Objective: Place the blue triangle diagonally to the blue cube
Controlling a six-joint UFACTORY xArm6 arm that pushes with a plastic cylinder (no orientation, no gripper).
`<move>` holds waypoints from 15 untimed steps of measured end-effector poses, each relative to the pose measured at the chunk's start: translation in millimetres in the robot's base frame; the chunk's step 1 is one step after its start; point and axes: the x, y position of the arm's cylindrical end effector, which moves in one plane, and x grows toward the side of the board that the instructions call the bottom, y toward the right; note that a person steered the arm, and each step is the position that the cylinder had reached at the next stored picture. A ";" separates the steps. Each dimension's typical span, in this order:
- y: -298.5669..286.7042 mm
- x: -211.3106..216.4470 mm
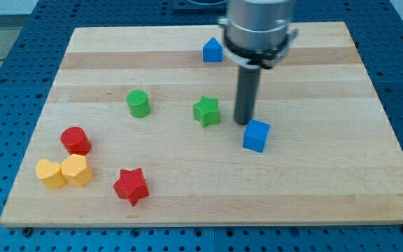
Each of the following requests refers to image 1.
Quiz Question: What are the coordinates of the green cylinder block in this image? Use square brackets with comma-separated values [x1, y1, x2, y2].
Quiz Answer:
[126, 90, 151, 118]

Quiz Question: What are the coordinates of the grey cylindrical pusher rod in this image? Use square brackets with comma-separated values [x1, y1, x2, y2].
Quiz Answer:
[234, 66, 261, 125]

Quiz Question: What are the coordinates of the yellow hexagon block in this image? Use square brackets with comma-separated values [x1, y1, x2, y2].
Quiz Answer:
[61, 154, 94, 187]

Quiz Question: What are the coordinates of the green star block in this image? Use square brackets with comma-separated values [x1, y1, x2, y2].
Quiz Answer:
[192, 95, 220, 128]

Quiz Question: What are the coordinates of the yellow heart block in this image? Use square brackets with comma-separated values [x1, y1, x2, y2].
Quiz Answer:
[35, 159, 67, 190]

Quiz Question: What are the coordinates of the blue triangle block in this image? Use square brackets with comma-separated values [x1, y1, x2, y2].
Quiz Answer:
[202, 37, 223, 63]

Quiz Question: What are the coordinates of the red cylinder block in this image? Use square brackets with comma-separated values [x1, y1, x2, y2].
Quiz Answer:
[60, 127, 92, 155]

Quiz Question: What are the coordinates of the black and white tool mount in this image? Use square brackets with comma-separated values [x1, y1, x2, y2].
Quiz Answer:
[223, 29, 298, 69]

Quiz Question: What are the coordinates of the wooden board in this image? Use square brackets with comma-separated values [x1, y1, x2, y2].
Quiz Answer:
[0, 22, 403, 228]

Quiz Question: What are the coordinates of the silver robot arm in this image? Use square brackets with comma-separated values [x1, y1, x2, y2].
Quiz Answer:
[218, 0, 298, 125]

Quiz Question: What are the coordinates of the red star block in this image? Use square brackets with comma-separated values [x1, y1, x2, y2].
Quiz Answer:
[113, 168, 149, 207]

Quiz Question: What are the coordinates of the blue cube block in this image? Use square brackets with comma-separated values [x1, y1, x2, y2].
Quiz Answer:
[243, 120, 270, 153]

